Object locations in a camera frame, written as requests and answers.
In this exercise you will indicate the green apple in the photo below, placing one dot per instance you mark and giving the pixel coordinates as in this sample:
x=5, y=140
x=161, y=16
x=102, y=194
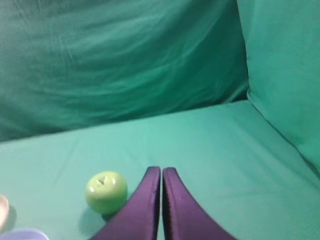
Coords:
x=106, y=192

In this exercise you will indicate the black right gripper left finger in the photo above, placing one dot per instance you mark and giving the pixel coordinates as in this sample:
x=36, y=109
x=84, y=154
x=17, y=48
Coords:
x=139, y=218

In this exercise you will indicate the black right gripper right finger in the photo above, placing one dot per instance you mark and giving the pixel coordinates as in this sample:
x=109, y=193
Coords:
x=183, y=218

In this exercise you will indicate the green table cloth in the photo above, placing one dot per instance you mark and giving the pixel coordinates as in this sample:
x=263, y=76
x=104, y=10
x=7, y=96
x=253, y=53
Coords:
x=235, y=164

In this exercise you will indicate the green backdrop cloth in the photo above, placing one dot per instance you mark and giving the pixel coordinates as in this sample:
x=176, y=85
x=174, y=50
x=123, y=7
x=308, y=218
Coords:
x=71, y=64

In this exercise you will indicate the blue plastic plate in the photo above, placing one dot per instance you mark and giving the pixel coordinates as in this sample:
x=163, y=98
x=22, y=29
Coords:
x=24, y=234

